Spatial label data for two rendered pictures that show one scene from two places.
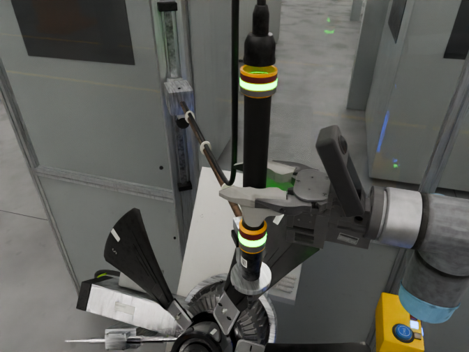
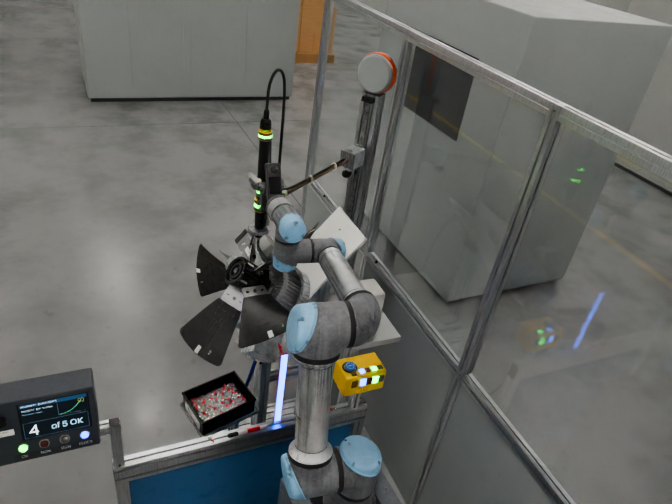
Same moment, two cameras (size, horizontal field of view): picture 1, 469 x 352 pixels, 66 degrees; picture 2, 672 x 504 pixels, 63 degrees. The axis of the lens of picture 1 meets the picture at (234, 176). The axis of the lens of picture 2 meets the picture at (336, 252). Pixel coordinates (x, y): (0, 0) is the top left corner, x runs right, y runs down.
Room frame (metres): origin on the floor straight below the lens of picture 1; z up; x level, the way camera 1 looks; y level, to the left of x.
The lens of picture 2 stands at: (-0.53, -1.36, 2.45)
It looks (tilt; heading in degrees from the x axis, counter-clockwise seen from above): 33 degrees down; 45
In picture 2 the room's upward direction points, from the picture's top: 9 degrees clockwise
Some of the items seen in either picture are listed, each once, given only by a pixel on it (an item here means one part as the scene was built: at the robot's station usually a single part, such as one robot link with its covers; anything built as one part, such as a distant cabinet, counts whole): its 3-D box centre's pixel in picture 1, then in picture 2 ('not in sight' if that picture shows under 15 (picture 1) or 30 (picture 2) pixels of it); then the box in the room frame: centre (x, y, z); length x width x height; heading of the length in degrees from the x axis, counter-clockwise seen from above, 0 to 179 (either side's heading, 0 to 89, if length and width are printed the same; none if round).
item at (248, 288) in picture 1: (249, 254); (261, 217); (0.42, -0.02, 1.50); 0.09 x 0.07 x 0.10; 18
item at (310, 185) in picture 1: (331, 209); (272, 199); (0.38, -0.13, 1.63); 0.12 x 0.08 x 0.09; 73
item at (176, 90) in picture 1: (179, 96); (353, 156); (1.01, 0.17, 1.54); 0.10 x 0.07 x 0.08; 18
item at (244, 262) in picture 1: (254, 182); (262, 177); (0.41, -0.03, 1.66); 0.04 x 0.04 x 0.46
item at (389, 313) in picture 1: (397, 329); (359, 375); (0.59, -0.46, 1.02); 0.16 x 0.10 x 0.11; 163
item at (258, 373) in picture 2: not in sight; (260, 393); (0.55, 0.07, 0.46); 0.09 x 0.04 x 0.91; 73
